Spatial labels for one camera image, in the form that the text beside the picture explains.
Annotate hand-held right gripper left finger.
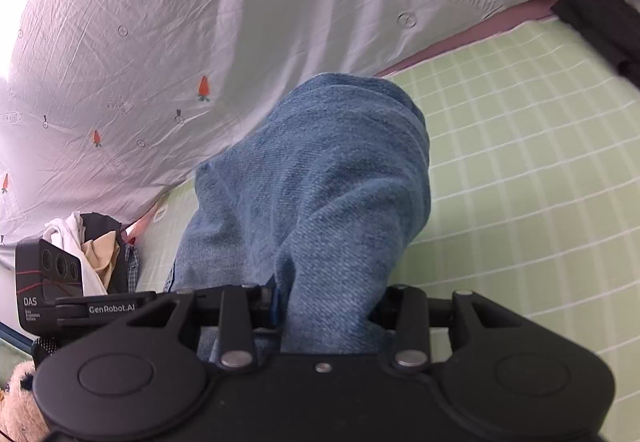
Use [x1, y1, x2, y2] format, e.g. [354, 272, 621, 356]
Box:
[95, 284, 281, 373]

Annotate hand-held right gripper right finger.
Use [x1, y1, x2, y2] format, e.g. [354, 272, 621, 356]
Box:
[370, 286, 551, 370]

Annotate blue denim jeans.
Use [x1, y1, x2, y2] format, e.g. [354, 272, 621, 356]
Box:
[164, 72, 433, 365]

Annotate white shirt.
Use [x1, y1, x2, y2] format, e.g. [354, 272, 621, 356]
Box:
[42, 211, 108, 297]

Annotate beige garment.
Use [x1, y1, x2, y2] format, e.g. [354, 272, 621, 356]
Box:
[81, 231, 122, 294]

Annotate black garment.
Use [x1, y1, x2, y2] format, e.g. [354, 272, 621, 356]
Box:
[81, 213, 128, 294]

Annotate blue plaid shirt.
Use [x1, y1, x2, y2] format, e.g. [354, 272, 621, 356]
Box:
[122, 243, 142, 293]

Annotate beige plush toy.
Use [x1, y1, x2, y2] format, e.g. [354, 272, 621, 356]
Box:
[0, 361, 51, 442]

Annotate green checked mat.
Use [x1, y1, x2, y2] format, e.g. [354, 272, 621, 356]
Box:
[135, 17, 640, 442]

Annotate grey carrot print bed sheet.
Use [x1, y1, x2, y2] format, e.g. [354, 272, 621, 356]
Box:
[0, 0, 623, 273]

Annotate dark cloth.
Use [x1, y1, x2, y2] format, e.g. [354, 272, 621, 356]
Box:
[550, 0, 640, 88]

